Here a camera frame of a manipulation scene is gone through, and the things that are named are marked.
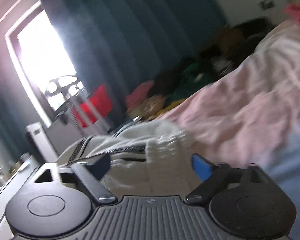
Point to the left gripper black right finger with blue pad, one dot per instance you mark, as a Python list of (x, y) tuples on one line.
[(244, 202)]

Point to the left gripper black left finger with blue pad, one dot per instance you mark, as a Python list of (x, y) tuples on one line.
[(56, 202)]

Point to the white hooded sweatshirt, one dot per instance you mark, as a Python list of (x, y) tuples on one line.
[(147, 159)]

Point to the pile of assorted clothes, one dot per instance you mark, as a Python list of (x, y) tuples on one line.
[(230, 47)]

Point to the white desk with drawers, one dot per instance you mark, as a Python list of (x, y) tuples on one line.
[(23, 174)]

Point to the white floor heater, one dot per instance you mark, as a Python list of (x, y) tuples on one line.
[(42, 142)]

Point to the pastel pink quilted blanket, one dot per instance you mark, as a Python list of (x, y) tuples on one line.
[(246, 116)]

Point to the silver tripod stand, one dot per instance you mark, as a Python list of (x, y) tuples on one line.
[(68, 86)]

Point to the red cloth on stand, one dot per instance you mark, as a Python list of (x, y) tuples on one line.
[(99, 107)]

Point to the dark teal curtain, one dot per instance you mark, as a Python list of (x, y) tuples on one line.
[(122, 43)]

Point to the pink garment on bed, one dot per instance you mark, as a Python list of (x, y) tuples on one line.
[(293, 10)]

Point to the wall power socket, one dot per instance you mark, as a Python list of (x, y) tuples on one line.
[(266, 4)]

